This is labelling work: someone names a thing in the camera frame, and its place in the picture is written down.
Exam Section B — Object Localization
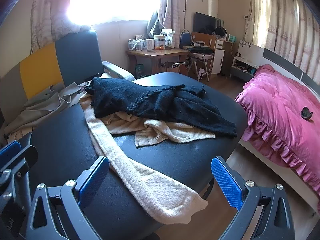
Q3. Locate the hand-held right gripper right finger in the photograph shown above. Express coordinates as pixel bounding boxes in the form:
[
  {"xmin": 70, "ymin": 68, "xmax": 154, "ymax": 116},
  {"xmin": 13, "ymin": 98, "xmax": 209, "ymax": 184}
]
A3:
[{"xmin": 211, "ymin": 156, "xmax": 295, "ymax": 240}]

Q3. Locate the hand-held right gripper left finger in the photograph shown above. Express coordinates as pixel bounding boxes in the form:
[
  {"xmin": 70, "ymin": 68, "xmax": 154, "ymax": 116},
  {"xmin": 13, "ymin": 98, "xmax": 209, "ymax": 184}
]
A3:
[{"xmin": 26, "ymin": 156, "xmax": 110, "ymax": 240}]

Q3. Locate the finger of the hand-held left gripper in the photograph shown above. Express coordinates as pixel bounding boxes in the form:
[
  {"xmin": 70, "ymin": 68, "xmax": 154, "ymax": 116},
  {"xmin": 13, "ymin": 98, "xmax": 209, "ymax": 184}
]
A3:
[{"xmin": 0, "ymin": 141, "xmax": 38, "ymax": 205}]

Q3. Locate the beige knit sweater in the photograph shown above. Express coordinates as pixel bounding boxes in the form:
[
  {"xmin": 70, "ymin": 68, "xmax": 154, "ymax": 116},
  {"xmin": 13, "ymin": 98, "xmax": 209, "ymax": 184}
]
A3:
[{"xmin": 79, "ymin": 91, "xmax": 216, "ymax": 225}]

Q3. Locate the black knit sweater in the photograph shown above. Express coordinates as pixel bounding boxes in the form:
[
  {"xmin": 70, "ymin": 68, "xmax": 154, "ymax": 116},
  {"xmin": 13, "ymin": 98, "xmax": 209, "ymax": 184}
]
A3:
[{"xmin": 85, "ymin": 77, "xmax": 237, "ymax": 138}]

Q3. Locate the grey cloth garment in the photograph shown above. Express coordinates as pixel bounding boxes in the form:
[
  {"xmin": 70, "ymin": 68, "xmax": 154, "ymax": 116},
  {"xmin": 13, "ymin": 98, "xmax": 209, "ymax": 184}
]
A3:
[{"xmin": 4, "ymin": 81, "xmax": 89, "ymax": 135}]

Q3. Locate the pink ruffled quilt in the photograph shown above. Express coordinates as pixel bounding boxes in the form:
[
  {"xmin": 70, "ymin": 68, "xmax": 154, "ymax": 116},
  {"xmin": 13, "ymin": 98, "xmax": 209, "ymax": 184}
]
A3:
[{"xmin": 235, "ymin": 64, "xmax": 320, "ymax": 198}]

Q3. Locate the black hair clip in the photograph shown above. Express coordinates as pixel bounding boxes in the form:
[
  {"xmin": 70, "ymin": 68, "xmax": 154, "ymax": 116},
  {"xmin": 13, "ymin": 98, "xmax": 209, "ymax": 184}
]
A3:
[{"xmin": 301, "ymin": 107, "xmax": 313, "ymax": 121}]

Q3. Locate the grey yellow blue sofa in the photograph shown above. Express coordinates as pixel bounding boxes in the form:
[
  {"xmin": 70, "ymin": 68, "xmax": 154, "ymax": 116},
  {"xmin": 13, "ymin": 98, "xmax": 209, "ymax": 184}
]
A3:
[{"xmin": 0, "ymin": 29, "xmax": 135, "ymax": 140}]

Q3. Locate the folding chair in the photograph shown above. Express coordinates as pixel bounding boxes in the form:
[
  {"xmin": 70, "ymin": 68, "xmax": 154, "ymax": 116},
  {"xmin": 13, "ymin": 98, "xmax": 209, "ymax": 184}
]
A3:
[{"xmin": 186, "ymin": 40, "xmax": 216, "ymax": 82}]

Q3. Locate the white nightstand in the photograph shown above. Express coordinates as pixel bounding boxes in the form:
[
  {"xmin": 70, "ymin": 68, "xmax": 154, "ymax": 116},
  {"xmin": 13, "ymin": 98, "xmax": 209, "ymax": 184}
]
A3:
[{"xmin": 230, "ymin": 39, "xmax": 262, "ymax": 81}]

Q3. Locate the white small cabinet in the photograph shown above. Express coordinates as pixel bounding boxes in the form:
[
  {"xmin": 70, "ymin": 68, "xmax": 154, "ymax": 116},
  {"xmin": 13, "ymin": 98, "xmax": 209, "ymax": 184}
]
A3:
[{"xmin": 210, "ymin": 39, "xmax": 225, "ymax": 75}]

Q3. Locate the brown paper bag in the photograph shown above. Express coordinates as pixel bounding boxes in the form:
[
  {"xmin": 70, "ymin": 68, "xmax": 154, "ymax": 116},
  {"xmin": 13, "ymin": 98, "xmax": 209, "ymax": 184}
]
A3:
[{"xmin": 161, "ymin": 62, "xmax": 187, "ymax": 75}]

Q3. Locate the brown wooden desk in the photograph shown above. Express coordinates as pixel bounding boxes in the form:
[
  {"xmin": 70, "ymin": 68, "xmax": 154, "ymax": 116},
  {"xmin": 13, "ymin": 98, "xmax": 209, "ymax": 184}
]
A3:
[{"xmin": 191, "ymin": 31, "xmax": 237, "ymax": 77}]

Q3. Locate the black bag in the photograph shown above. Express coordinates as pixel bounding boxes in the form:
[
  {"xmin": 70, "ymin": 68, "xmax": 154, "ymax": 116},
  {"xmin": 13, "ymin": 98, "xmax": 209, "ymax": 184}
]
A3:
[{"xmin": 180, "ymin": 44, "xmax": 215, "ymax": 55}]

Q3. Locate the wooden side table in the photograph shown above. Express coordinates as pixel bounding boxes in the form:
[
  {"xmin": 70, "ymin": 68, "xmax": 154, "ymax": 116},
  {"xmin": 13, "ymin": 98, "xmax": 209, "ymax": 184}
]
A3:
[{"xmin": 126, "ymin": 47, "xmax": 190, "ymax": 78}]

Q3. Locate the pale patterned window curtain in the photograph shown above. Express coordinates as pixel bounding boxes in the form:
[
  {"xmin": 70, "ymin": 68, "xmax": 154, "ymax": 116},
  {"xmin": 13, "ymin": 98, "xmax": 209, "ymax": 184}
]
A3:
[{"xmin": 30, "ymin": 0, "xmax": 92, "ymax": 53}]

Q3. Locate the black round fan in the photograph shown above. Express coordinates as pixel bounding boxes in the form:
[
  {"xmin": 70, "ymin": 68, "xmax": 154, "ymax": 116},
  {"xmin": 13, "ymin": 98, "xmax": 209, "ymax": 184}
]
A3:
[{"xmin": 214, "ymin": 26, "xmax": 227, "ymax": 39}]

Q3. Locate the white picture box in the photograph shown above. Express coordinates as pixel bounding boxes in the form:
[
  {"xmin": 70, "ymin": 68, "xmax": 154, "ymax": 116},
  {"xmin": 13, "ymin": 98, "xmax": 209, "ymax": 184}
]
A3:
[{"xmin": 161, "ymin": 29, "xmax": 176, "ymax": 49}]

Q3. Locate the black flat screen monitor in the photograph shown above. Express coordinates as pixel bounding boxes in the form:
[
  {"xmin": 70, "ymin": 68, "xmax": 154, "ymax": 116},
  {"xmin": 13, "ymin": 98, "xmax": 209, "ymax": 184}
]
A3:
[{"xmin": 194, "ymin": 12, "xmax": 217, "ymax": 34}]

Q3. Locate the grey hanging cloth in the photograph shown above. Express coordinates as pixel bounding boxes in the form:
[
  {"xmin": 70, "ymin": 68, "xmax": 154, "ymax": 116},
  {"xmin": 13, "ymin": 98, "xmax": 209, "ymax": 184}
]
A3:
[{"xmin": 146, "ymin": 11, "xmax": 165, "ymax": 38}]

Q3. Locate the wide pale pleated curtain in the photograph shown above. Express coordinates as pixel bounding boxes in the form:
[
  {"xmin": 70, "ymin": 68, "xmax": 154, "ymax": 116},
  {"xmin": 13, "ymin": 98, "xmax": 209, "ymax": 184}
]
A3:
[{"xmin": 252, "ymin": 0, "xmax": 320, "ymax": 80}]

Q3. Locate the white bed frame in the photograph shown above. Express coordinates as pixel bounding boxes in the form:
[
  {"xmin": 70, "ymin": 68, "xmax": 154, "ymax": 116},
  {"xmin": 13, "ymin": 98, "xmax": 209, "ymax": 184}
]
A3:
[{"xmin": 239, "ymin": 47, "xmax": 320, "ymax": 215}]

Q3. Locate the blue bag with white handle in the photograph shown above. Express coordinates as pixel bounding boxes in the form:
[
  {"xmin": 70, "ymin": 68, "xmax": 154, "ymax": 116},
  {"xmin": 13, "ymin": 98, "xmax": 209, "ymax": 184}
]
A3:
[{"xmin": 180, "ymin": 29, "xmax": 192, "ymax": 49}]

